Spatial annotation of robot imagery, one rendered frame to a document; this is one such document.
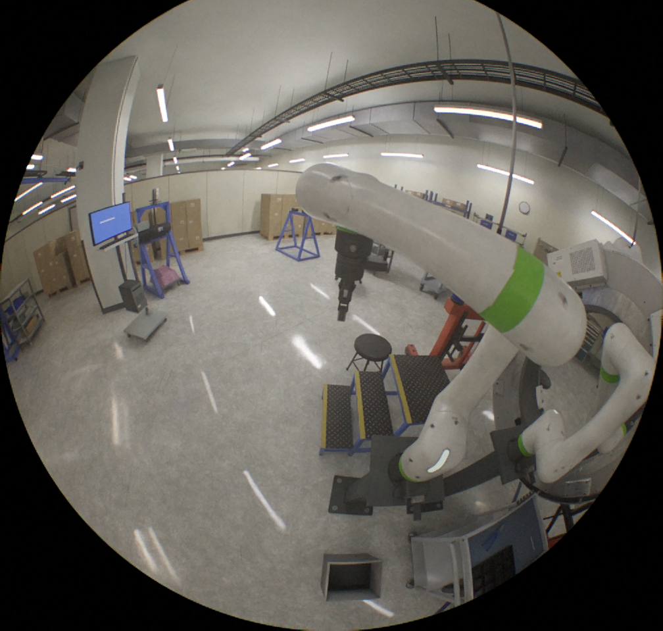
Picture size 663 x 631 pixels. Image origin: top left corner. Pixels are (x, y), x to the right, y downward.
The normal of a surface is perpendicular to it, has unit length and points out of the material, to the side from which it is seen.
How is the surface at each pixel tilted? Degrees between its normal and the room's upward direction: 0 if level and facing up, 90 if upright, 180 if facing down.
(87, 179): 90
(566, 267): 90
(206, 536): 0
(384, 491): 0
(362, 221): 107
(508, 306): 100
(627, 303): 90
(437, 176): 90
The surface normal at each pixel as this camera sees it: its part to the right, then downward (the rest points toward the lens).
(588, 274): -0.99, -0.11
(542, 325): -0.63, 0.31
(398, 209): -0.47, 0.02
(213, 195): 0.62, 0.46
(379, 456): 0.11, -0.86
